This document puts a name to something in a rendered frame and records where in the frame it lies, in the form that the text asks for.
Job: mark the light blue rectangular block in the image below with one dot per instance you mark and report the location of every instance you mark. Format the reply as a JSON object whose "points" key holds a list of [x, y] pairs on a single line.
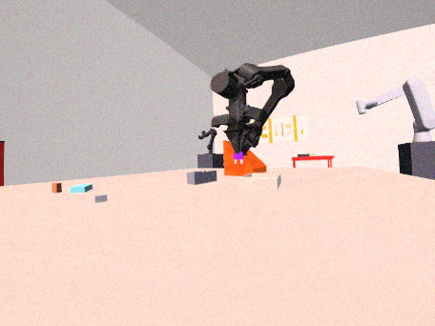
{"points": [[82, 188]]}

